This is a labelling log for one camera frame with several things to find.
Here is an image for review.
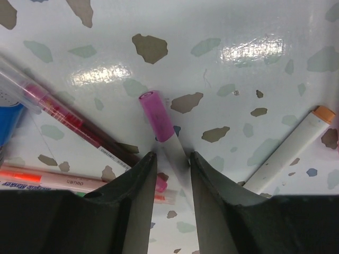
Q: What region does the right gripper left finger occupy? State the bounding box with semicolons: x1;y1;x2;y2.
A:
1;152;157;253

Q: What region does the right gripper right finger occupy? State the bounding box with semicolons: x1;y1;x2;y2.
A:
190;152;338;253

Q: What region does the dark red gel pen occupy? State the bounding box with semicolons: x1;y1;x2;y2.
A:
1;57;139;169

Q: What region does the blue grey glue stick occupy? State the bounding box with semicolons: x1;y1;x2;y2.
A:
1;80;24;152

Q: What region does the orange tipped white marker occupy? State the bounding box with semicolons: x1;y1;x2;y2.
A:
243;106;336;194

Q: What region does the green capped orange marker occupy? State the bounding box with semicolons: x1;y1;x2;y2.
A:
0;164;178;206

